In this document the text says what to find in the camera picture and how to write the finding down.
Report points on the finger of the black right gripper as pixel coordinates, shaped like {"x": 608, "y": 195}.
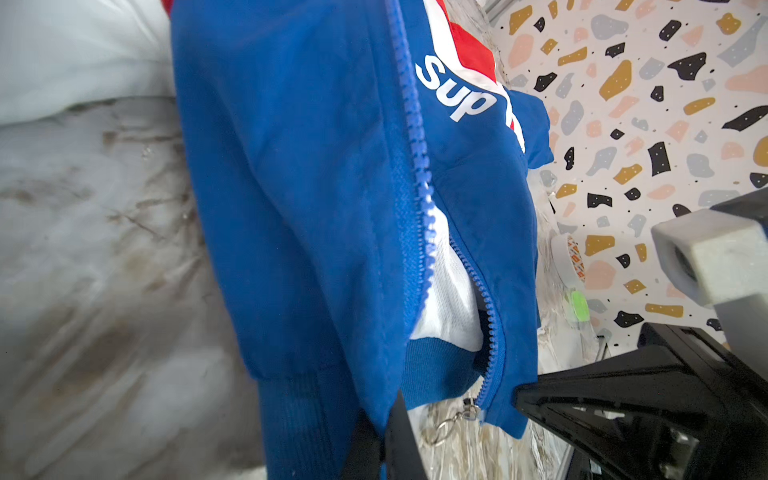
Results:
{"x": 680, "y": 406}

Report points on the green round cap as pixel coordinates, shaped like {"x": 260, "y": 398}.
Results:
{"x": 579, "y": 306}

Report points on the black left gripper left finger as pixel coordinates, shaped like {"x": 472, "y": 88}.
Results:
{"x": 366, "y": 452}

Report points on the white tape roll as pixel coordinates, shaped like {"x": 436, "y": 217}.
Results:
{"x": 568, "y": 261}

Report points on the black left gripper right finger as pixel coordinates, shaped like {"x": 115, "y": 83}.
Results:
{"x": 401, "y": 458}

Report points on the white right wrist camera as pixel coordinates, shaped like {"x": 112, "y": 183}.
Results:
{"x": 719, "y": 260}

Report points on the blue red white jacket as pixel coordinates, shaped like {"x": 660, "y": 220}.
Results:
{"x": 360, "y": 173}

